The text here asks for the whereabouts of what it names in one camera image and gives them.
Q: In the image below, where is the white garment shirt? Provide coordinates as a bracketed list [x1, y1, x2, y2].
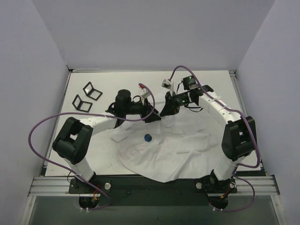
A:
[111, 108, 224, 182]

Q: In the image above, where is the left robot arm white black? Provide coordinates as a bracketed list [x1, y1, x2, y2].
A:
[52, 86, 161, 193]

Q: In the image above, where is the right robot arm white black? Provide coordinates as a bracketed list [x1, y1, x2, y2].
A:
[160, 76, 257, 189]

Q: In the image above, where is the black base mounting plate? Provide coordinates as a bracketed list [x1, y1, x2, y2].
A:
[68, 175, 237, 208]

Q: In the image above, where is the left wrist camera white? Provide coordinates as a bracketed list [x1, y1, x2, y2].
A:
[138, 88, 150, 99]

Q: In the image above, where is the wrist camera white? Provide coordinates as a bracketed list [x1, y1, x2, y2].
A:
[161, 79, 175, 96]
[138, 88, 150, 99]

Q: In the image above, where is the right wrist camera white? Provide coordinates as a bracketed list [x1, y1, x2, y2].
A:
[161, 79, 175, 96]

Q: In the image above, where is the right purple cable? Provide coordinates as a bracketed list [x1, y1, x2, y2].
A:
[170, 65, 261, 213]

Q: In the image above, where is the purple cable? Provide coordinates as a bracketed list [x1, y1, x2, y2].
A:
[170, 65, 261, 213]
[27, 82, 154, 210]

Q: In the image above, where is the black frame stand upper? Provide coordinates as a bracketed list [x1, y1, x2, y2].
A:
[82, 82, 103, 101]

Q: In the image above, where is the black frame stand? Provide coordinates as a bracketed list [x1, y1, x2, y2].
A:
[82, 82, 103, 101]
[72, 95, 93, 113]

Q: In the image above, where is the black frame stand lower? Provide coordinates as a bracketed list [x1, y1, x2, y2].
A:
[72, 95, 93, 113]

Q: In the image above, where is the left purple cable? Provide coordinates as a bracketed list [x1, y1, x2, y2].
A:
[27, 82, 154, 210]

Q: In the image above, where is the aluminium front rail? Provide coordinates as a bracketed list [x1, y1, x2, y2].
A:
[28, 177, 69, 197]

